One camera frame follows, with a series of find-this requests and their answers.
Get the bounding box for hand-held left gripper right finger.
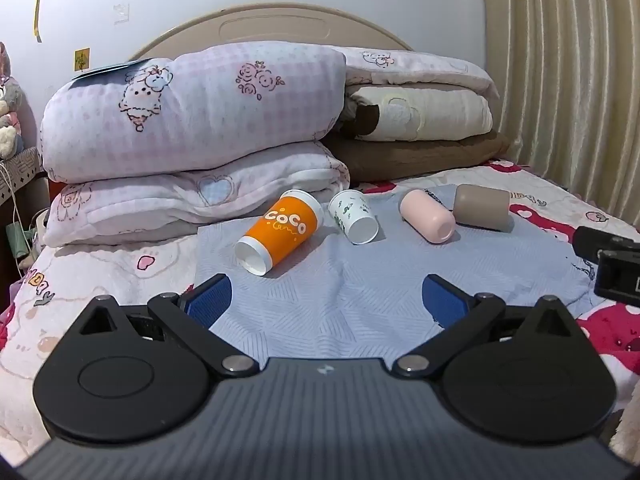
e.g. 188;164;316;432
392;274;585;380

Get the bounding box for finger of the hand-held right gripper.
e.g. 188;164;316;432
572;226;640;264

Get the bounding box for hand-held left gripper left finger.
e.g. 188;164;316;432
65;274;261;380

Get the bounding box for pink cup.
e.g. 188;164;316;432
399;189;457;245

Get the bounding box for taupe cup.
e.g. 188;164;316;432
452;183;511;233

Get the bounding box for orange paper cup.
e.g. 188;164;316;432
235;189;325;277

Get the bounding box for white cup with green print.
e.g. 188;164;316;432
328;190;379;246

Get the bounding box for pink quilt with hearts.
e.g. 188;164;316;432
42;141;351;247

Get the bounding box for light blue cloth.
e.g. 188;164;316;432
192;187;608;361

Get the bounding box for brown blanket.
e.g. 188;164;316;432
325;130;511;183

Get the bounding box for cream curtain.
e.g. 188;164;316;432
480;0;640;226

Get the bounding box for pink checked quilt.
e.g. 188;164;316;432
40;41;348;184

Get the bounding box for cream blanket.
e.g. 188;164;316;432
340;85;493;142

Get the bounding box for green charger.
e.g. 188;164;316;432
6;222;38;261

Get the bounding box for bedside shelf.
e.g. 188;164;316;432
0;147;48;206

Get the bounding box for pink and white blanket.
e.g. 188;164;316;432
330;46;501;100

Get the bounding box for plush toys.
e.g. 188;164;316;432
0;42;26;161

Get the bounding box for beige headboard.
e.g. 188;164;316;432
127;4;413;63

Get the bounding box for white cable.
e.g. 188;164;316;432
0;160;28;266

